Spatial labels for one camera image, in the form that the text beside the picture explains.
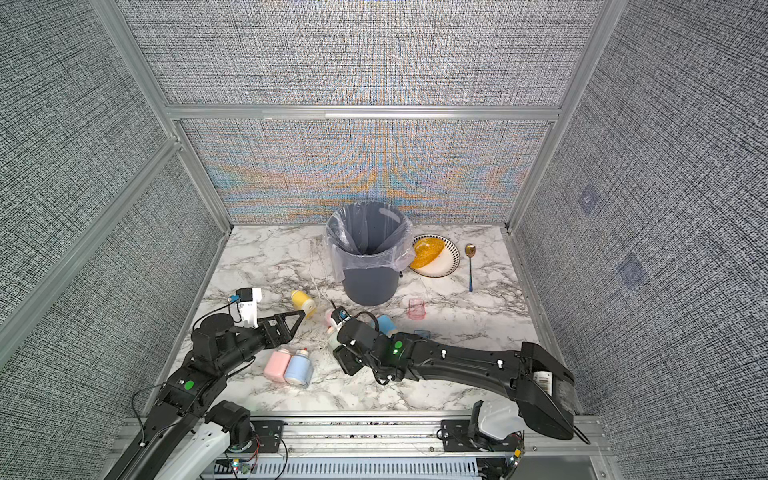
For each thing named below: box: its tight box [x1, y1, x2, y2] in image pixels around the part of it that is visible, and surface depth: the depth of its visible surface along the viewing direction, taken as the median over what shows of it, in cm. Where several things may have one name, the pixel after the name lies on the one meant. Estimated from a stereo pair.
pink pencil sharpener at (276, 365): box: [264, 349, 291, 383], surface depth 80 cm
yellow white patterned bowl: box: [409, 234, 461, 278], surface depth 108 cm
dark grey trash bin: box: [327, 201, 415, 306], surface depth 90 cm
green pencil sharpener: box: [328, 331, 342, 350], surface depth 76 cm
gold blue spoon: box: [465, 243, 476, 292], surface depth 112 cm
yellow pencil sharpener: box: [291, 290, 317, 319], surface depth 92 cm
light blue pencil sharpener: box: [284, 348, 314, 386], surface depth 79 cm
